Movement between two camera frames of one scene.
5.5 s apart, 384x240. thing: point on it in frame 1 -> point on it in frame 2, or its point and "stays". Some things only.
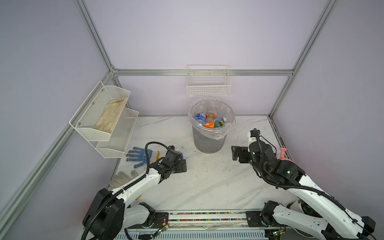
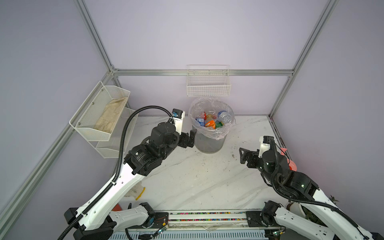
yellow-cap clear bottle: x=210 y=117 stays
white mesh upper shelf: x=97 y=115 stays
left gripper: x=179 y=169 -> x=184 y=142
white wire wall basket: x=205 y=80 stays
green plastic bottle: x=218 y=124 stays
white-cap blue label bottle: x=181 y=158 -> x=225 y=116
